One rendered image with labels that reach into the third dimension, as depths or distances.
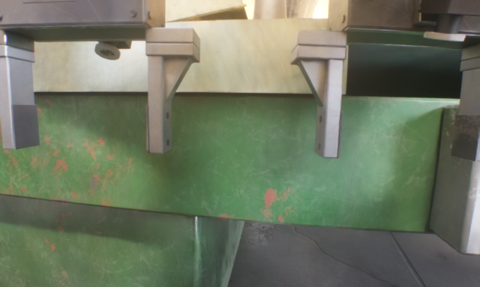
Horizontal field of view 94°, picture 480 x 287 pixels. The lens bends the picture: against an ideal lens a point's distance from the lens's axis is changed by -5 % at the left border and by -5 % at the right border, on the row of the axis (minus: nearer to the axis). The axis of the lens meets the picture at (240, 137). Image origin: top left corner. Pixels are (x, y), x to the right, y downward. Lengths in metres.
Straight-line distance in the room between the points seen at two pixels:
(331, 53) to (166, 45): 0.13
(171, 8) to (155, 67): 0.54
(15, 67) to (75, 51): 0.23
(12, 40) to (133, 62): 0.20
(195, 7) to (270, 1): 0.25
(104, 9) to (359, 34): 0.20
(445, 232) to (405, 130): 0.16
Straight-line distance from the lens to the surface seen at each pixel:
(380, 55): 0.52
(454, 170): 0.44
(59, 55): 0.53
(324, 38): 0.21
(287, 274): 1.17
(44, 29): 0.26
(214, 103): 0.40
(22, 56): 0.29
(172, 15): 0.73
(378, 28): 0.22
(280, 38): 0.38
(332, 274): 1.22
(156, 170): 0.45
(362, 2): 0.22
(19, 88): 0.29
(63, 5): 0.24
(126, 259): 0.67
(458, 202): 0.43
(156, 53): 0.21
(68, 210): 0.71
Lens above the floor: 0.69
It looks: 7 degrees down
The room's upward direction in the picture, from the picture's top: 1 degrees clockwise
